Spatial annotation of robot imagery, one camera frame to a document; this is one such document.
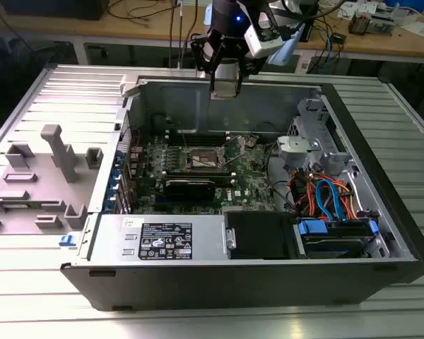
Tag silver power supply unit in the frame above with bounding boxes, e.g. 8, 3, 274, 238
78, 213, 230, 264

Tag blue disk carrier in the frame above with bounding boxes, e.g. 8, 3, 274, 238
295, 218, 381, 261

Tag black monitor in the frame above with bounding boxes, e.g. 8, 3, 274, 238
0, 0, 109, 21

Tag black plastic shroud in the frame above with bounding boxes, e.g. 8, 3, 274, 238
223, 210, 300, 261

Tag thin black wire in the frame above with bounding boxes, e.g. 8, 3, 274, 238
249, 121, 283, 139

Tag blue cable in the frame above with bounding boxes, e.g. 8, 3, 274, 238
323, 26, 336, 64

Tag silver CPU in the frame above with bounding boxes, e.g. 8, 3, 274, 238
211, 79, 240, 102

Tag green motherboard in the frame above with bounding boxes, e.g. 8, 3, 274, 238
126, 131, 281, 216

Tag grey parts rack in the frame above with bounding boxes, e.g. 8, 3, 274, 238
0, 124, 105, 236

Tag white papers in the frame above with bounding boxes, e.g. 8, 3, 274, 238
338, 1, 377, 19

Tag wooden desk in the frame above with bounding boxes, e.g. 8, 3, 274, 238
0, 0, 424, 66

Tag thick black cable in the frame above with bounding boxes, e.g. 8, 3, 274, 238
266, 143, 298, 215

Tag black PC case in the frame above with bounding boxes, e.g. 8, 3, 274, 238
59, 65, 424, 311

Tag metal locking lever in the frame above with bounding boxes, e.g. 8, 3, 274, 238
223, 151, 245, 167
178, 121, 190, 152

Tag finned cooler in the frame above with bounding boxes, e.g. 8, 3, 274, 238
349, 9, 372, 36

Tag blue wire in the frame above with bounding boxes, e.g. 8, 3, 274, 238
315, 179, 344, 222

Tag grey electronic device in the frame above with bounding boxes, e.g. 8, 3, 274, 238
369, 5, 399, 35

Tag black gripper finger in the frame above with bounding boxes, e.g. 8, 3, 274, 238
235, 56, 266, 97
190, 32, 220, 96

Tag silver drive cage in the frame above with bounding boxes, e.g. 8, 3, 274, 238
288, 97, 356, 167

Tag graphics card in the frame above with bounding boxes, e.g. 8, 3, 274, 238
162, 177, 218, 203

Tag black RAM slot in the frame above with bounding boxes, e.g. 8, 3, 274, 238
165, 138, 232, 144
165, 130, 231, 136
165, 133, 231, 138
164, 169, 232, 177
165, 136, 232, 141

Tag black computer tower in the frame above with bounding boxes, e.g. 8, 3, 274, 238
302, 6, 319, 42

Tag silver metal bracket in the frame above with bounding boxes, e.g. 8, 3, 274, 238
276, 135, 322, 160

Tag white paper sheet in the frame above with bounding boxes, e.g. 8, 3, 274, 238
401, 20, 424, 39

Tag metal socket cover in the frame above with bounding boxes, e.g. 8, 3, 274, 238
218, 135, 248, 167

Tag hanging black cable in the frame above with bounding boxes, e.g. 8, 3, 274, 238
167, 0, 174, 70
177, 0, 184, 70

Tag orange wire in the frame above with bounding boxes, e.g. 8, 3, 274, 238
289, 169, 361, 222

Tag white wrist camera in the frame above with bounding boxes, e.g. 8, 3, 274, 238
242, 9, 284, 58

